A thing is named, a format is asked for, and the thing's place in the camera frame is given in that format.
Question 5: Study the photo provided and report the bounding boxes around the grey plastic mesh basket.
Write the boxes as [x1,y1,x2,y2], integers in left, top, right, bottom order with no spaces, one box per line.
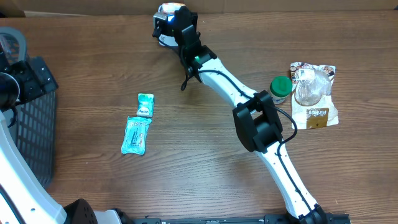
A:
[1,27,57,187]

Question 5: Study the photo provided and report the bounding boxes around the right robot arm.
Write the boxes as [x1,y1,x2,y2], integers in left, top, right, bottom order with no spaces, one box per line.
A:
[152,2,328,223]

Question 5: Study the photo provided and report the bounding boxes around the white barcode scanner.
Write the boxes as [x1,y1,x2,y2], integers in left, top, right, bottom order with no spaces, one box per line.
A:
[160,14,178,47]

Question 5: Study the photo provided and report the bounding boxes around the beige paper bag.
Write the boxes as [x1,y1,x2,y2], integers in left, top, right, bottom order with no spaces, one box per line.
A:
[290,62,339,129]

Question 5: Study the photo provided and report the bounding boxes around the orange tissue pack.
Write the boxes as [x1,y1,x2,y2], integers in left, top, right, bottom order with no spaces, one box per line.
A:
[158,2,185,14]

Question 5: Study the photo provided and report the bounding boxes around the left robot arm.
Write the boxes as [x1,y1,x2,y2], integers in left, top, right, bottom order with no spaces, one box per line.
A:
[1,55,123,224]

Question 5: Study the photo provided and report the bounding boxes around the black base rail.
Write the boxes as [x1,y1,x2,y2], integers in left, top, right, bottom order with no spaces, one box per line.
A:
[124,213,352,224]

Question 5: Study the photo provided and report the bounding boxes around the small teal tissue pack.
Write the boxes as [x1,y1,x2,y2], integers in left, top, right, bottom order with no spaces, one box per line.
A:
[137,93,155,118]

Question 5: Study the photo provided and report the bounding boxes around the green lid white jar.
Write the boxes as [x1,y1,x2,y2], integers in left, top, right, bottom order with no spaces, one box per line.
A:
[269,76,292,105]

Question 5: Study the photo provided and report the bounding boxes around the large teal wipes pack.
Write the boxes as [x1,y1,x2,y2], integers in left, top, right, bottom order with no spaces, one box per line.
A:
[121,116,152,156]

